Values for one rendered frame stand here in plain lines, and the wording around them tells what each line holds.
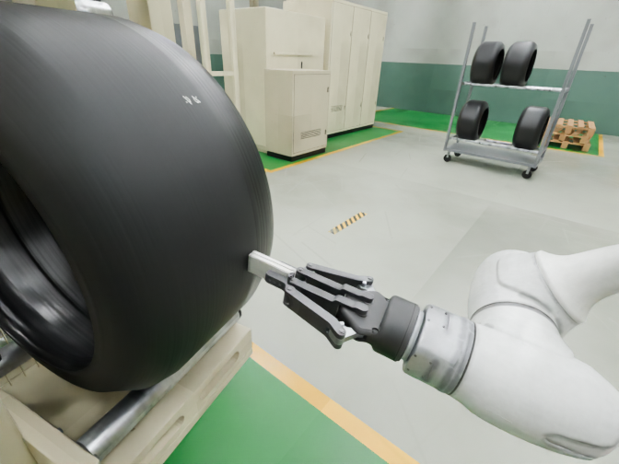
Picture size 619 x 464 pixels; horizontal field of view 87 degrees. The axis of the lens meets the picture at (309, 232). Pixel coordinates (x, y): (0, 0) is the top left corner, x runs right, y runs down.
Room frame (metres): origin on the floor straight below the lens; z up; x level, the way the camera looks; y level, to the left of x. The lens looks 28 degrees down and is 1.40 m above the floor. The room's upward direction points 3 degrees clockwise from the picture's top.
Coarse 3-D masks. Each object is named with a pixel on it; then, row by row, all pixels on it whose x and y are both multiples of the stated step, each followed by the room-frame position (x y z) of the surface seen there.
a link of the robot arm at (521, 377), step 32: (480, 320) 0.31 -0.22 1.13; (512, 320) 0.29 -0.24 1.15; (544, 320) 0.30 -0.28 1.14; (480, 352) 0.25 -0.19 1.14; (512, 352) 0.24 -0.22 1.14; (544, 352) 0.25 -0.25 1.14; (480, 384) 0.23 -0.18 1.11; (512, 384) 0.22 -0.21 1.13; (544, 384) 0.22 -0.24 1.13; (576, 384) 0.22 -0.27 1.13; (608, 384) 0.22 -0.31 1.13; (480, 416) 0.22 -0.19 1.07; (512, 416) 0.20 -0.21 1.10; (544, 416) 0.20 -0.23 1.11; (576, 416) 0.19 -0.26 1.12; (608, 416) 0.19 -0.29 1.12; (576, 448) 0.19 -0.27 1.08; (608, 448) 0.18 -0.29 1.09
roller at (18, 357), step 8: (8, 344) 0.42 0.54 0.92; (16, 344) 0.42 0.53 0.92; (0, 352) 0.40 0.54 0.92; (8, 352) 0.40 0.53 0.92; (16, 352) 0.41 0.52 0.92; (24, 352) 0.41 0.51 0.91; (8, 360) 0.39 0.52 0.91; (16, 360) 0.40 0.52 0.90; (24, 360) 0.41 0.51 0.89; (0, 368) 0.38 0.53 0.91; (8, 368) 0.39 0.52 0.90; (0, 376) 0.37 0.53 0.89
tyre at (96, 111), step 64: (0, 64) 0.32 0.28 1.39; (64, 64) 0.34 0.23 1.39; (128, 64) 0.39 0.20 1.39; (192, 64) 0.48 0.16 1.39; (0, 128) 0.29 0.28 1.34; (64, 128) 0.29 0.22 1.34; (128, 128) 0.32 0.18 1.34; (192, 128) 0.39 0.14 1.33; (0, 192) 0.57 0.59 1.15; (64, 192) 0.27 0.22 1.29; (128, 192) 0.28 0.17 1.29; (192, 192) 0.33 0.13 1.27; (256, 192) 0.43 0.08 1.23; (0, 256) 0.52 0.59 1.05; (64, 256) 0.27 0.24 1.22; (128, 256) 0.27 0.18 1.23; (192, 256) 0.30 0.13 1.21; (0, 320) 0.39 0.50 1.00; (64, 320) 0.47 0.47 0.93; (128, 320) 0.26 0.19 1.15; (192, 320) 0.29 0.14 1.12; (128, 384) 0.28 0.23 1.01
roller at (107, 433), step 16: (160, 384) 0.35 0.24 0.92; (128, 400) 0.32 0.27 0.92; (144, 400) 0.32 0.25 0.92; (112, 416) 0.29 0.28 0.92; (128, 416) 0.30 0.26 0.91; (144, 416) 0.31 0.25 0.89; (96, 432) 0.27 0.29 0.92; (112, 432) 0.27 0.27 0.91; (128, 432) 0.29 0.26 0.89; (96, 448) 0.25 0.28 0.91; (112, 448) 0.27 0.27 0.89
